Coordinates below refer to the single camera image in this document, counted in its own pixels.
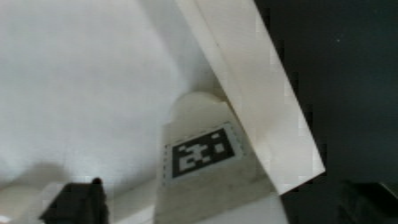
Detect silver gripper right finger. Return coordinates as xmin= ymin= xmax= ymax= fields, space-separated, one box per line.
xmin=337 ymin=181 xmax=398 ymax=224

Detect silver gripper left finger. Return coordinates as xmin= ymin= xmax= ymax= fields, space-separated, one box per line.
xmin=39 ymin=178 xmax=110 ymax=224

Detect white table leg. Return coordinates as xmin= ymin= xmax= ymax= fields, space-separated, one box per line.
xmin=152 ymin=92 xmax=289 ymax=224

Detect white square tabletop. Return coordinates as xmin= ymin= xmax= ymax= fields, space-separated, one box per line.
xmin=0 ymin=0 xmax=218 ymax=224

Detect white right fence wall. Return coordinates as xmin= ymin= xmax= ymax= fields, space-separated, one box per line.
xmin=176 ymin=0 xmax=325 ymax=193

